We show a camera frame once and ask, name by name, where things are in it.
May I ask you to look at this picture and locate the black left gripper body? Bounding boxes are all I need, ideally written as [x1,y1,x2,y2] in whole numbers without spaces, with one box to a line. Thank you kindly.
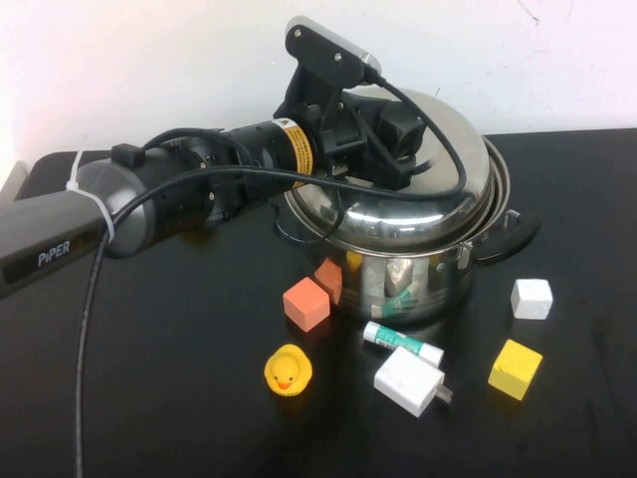
[276,69,387,173]

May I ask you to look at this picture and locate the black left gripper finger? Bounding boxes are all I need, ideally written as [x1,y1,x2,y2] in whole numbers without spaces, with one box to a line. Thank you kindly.
[362,143,417,191]
[370,104,425,156]

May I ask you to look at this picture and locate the steel lid with black knob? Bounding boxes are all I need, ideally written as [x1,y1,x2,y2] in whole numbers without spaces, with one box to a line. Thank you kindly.
[283,87,497,255]

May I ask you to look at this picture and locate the orange cube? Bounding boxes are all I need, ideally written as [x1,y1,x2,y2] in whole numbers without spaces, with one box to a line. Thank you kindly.
[282,277,332,333]

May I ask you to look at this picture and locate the white green glue stick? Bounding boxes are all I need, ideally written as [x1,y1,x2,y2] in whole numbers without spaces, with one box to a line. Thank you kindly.
[362,320,445,367]

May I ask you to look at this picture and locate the white foam cube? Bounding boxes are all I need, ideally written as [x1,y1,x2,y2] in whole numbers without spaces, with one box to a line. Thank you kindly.
[511,278,553,321]

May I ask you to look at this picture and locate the white plug charger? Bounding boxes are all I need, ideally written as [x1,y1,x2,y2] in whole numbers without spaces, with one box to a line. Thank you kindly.
[373,347,455,418]

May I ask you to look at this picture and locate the yellow rubber duck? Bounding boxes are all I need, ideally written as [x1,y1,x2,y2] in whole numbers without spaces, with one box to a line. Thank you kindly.
[263,344,315,398]

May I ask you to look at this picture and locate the yellow cube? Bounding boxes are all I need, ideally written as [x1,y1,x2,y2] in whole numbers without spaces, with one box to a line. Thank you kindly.
[487,339,544,402]

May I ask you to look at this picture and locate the white zip tie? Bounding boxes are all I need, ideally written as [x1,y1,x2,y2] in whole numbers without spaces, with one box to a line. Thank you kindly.
[65,148,119,246]

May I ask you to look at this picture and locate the black camera cable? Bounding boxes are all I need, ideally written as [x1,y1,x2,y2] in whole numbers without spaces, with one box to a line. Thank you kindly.
[72,67,470,478]

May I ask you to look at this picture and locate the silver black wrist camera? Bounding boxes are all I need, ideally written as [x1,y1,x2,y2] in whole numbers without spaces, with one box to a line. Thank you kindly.
[285,15,384,89]

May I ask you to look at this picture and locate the stainless steel pot black handles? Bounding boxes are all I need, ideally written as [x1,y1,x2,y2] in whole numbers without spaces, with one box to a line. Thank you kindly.
[278,133,542,328]

